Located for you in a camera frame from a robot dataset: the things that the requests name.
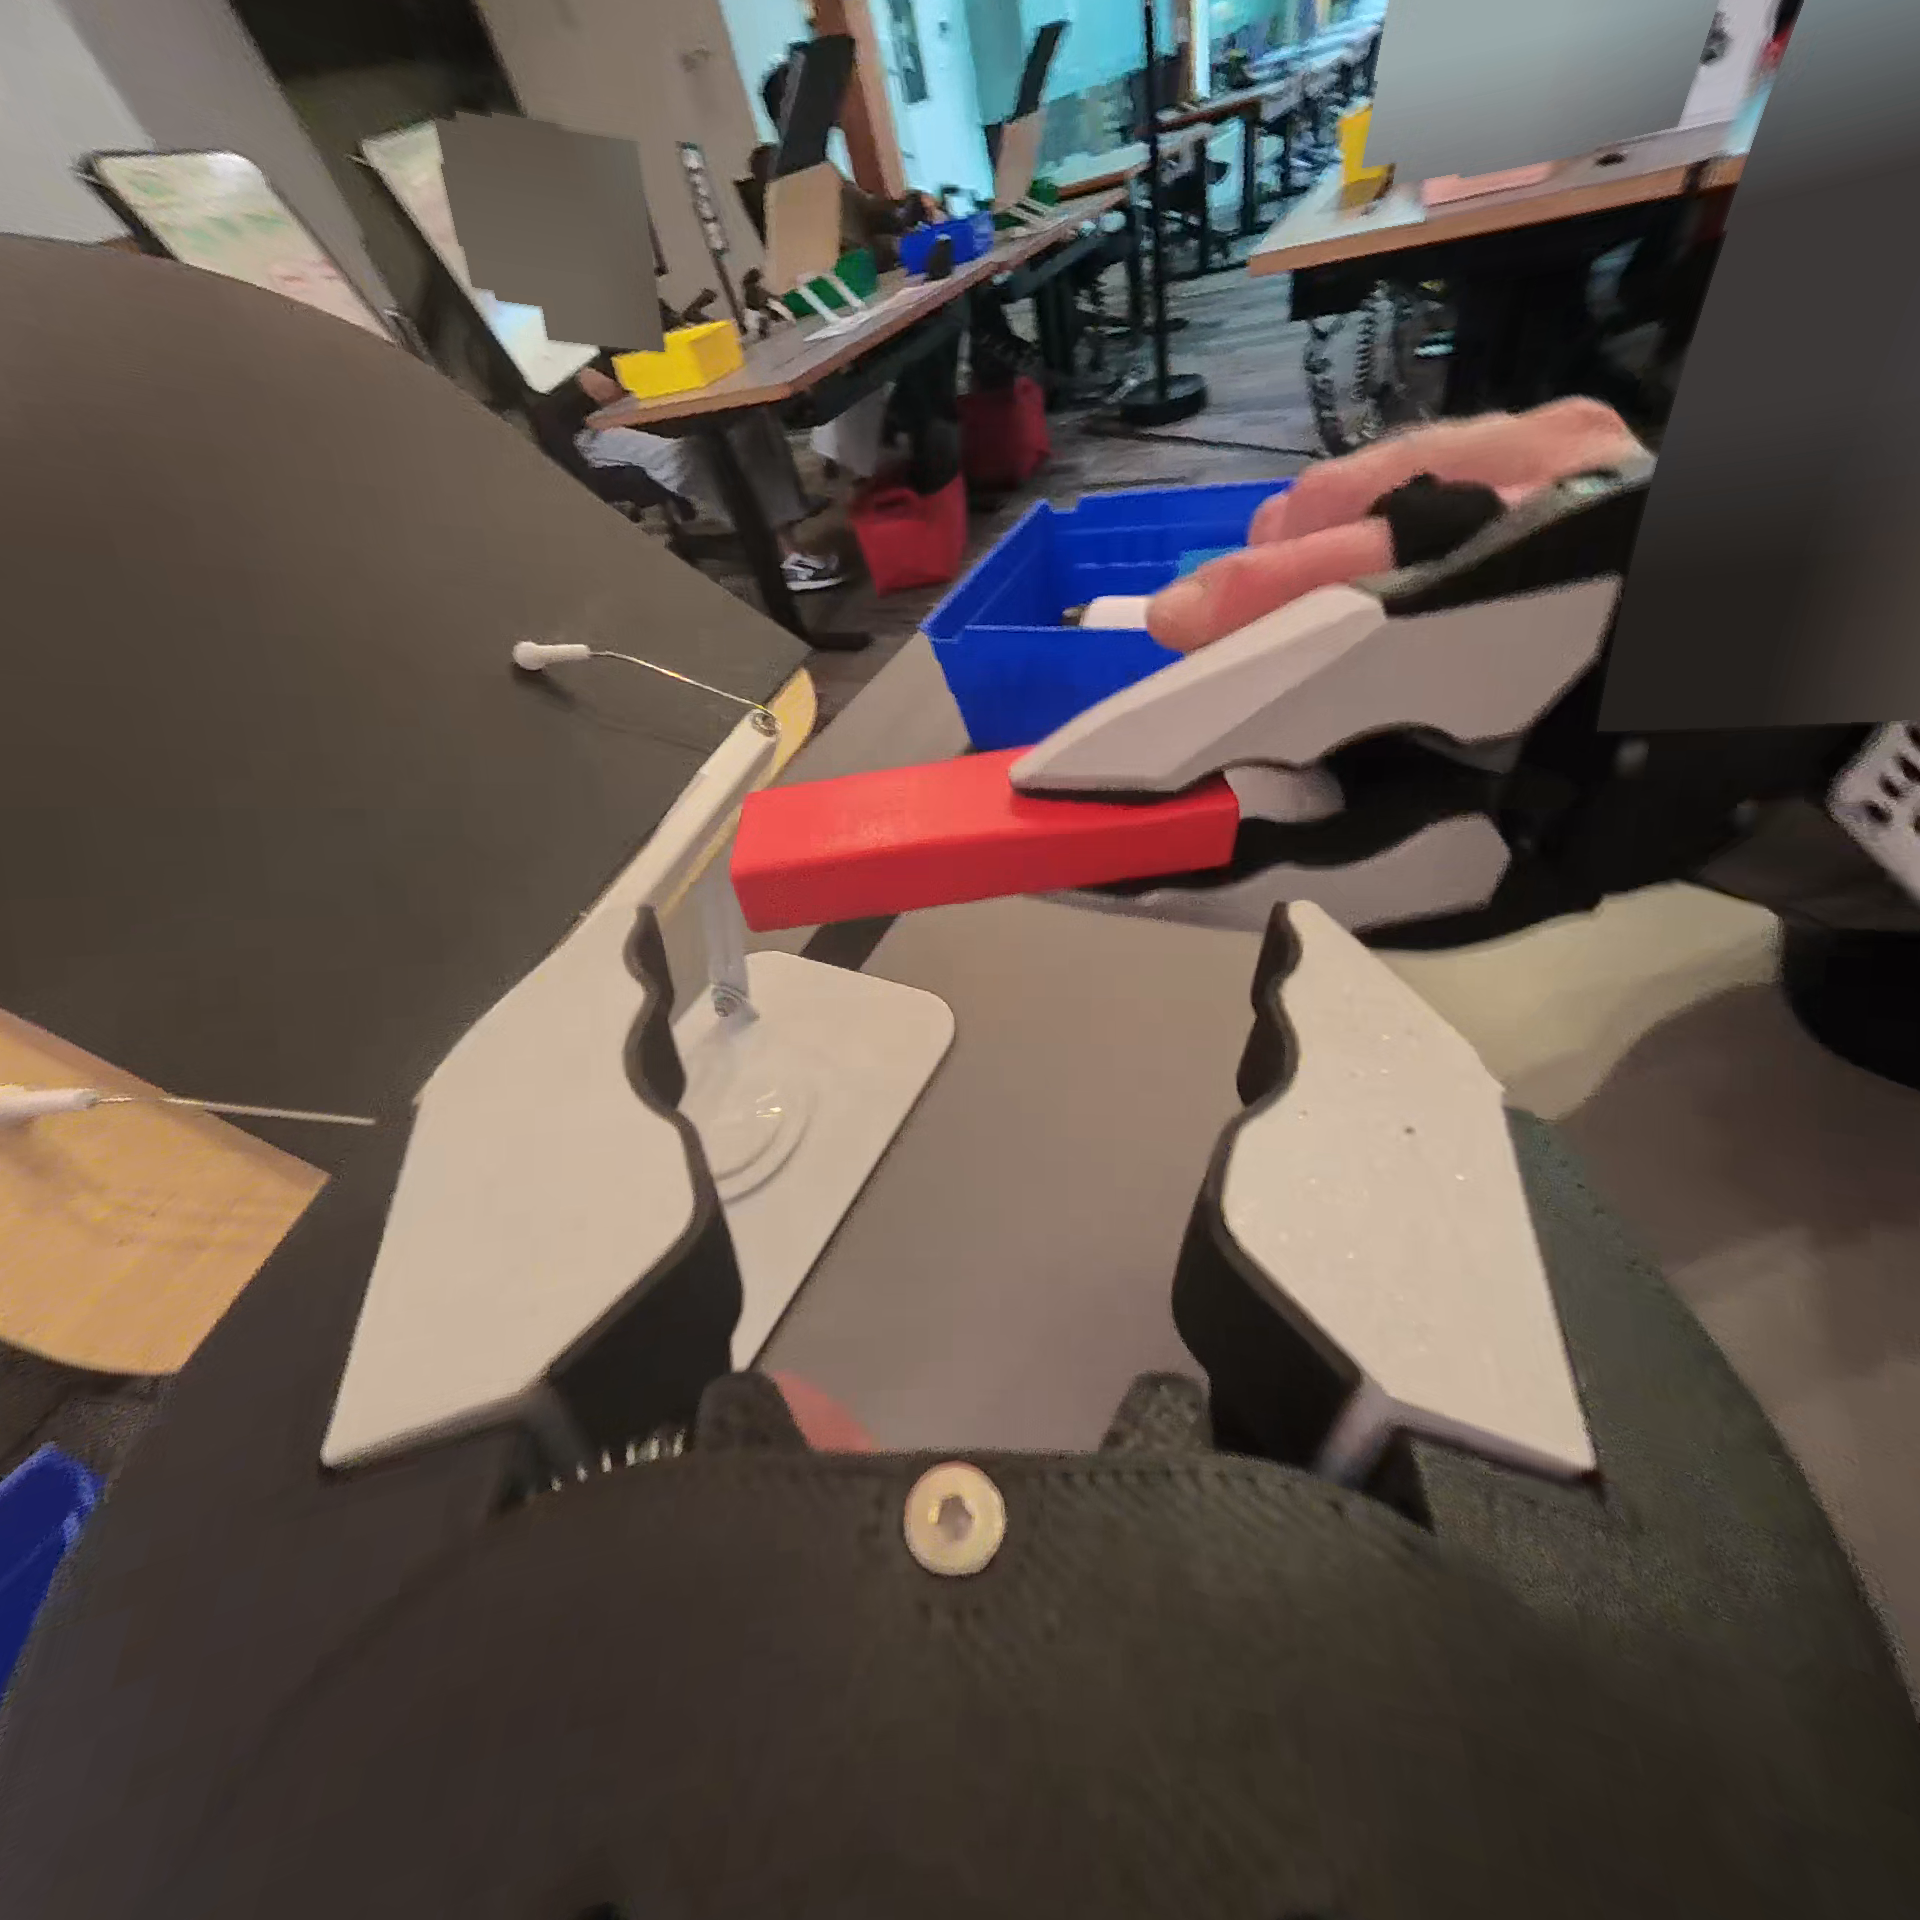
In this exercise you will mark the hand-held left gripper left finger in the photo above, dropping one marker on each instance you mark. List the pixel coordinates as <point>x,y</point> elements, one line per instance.
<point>526,1217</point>

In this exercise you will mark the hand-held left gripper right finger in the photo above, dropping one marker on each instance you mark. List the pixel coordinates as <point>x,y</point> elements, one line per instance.
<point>1397,1217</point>

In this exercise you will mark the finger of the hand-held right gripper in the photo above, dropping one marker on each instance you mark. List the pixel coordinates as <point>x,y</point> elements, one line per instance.
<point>1230,707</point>
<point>1397,870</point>

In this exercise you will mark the long red rectangular bar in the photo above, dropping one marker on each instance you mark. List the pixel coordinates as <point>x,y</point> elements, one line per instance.
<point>960,840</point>

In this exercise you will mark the person's right hand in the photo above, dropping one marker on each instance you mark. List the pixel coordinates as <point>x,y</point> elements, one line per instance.
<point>1410,496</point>

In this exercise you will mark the red bucket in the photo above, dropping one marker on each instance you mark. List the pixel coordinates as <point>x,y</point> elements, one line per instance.
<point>911,540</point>
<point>1007,437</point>

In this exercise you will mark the long wooden workbench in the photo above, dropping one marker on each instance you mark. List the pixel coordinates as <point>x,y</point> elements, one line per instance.
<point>870,316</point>

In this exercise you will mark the black backdrop board stand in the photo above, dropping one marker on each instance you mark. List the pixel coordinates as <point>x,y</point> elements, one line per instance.
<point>270,721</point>

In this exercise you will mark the yellow plastic bin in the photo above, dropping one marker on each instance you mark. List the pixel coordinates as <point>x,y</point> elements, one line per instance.
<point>677,361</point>

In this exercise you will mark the whiteboard easel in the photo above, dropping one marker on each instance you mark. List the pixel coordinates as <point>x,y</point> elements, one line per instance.
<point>241,234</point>

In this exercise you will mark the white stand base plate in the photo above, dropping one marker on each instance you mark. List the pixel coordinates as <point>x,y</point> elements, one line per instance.
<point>856,1066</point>

